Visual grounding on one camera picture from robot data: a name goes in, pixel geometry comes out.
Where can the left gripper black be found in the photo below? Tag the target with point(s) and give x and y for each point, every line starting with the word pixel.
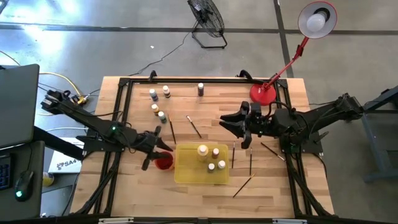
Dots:
pixel 149 143

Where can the black backlit keyboard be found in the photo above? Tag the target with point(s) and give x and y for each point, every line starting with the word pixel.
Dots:
pixel 4 172

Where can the red plastic cup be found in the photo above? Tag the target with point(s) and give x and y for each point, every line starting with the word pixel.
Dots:
pixel 166 164

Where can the yellow power plug block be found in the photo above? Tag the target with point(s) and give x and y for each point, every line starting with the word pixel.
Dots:
pixel 79 100

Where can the teal paint bottle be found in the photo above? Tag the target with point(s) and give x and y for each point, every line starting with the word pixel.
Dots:
pixel 162 117

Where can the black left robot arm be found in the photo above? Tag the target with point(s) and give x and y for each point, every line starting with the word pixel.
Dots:
pixel 93 123

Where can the white printed box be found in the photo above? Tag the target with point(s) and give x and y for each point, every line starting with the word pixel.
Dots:
pixel 63 165

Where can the yellow translucent plastic bin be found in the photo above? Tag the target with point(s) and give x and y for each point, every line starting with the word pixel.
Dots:
pixel 189 174

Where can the black floor fan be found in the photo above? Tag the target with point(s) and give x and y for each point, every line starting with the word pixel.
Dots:
pixel 206 15

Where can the dark brown paint bottle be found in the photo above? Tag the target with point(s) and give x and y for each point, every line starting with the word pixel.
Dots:
pixel 200 90

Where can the large yellow paint bottle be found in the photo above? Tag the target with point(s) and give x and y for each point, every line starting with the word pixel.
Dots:
pixel 202 152

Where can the black computer mouse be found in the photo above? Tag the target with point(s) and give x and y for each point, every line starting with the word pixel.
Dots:
pixel 24 186

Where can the black frame clamp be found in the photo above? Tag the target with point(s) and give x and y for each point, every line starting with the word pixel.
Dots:
pixel 247 75
pixel 152 75

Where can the blue-grey paint bottle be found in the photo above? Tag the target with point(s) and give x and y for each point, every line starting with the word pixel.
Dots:
pixel 153 95

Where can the small yellow container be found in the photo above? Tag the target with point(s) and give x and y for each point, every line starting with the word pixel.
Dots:
pixel 48 180

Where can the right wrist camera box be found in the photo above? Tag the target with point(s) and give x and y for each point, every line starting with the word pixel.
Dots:
pixel 256 109

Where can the thin dark paintbrush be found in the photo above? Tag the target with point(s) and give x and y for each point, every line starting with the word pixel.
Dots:
pixel 250 161
pixel 273 151
pixel 172 130
pixel 233 155
pixel 194 127
pixel 244 185

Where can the blue-grey metal table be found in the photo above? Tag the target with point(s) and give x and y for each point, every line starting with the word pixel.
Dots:
pixel 373 141

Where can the black and white paint bottle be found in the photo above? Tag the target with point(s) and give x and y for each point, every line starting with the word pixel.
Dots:
pixel 221 164

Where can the red desk lamp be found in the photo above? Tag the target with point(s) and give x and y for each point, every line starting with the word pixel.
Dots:
pixel 262 95

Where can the brown striped paint bottle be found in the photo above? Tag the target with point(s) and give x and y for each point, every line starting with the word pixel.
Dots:
pixel 166 92

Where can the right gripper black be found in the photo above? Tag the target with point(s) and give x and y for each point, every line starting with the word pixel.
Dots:
pixel 261 126

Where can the orange paint bottle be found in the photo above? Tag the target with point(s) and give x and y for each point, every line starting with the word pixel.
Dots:
pixel 155 109

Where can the silver metal bracket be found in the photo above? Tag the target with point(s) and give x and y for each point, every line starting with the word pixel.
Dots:
pixel 289 221
pixel 115 221

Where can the dark green paint bottle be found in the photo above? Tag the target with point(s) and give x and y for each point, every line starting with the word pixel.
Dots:
pixel 211 168

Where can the dark grey monitor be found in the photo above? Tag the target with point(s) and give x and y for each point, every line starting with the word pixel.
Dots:
pixel 17 102

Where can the black desk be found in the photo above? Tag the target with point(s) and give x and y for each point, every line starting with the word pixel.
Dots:
pixel 34 205

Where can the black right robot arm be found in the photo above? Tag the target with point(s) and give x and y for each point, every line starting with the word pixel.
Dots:
pixel 323 112

